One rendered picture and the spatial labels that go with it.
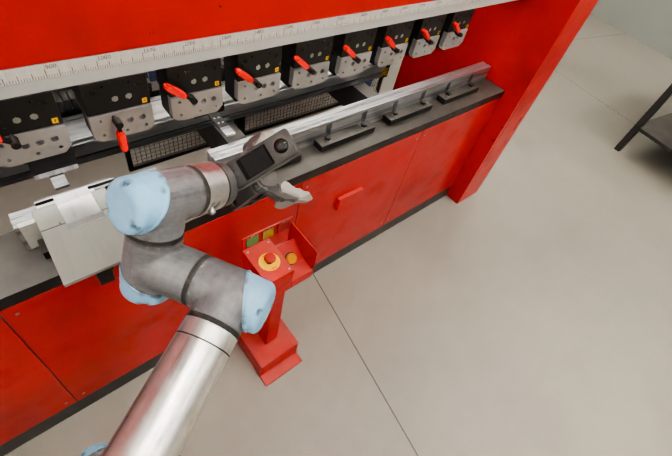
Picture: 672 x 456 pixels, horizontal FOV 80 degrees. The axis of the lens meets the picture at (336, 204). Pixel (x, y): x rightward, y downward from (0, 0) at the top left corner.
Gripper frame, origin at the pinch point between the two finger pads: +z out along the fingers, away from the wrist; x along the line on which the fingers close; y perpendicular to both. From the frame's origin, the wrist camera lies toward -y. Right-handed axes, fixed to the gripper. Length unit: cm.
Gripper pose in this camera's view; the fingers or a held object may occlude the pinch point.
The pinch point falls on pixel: (295, 163)
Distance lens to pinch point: 78.3
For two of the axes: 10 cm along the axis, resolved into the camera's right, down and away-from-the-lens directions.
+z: 4.7, -2.1, 8.6
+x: 5.0, 8.6, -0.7
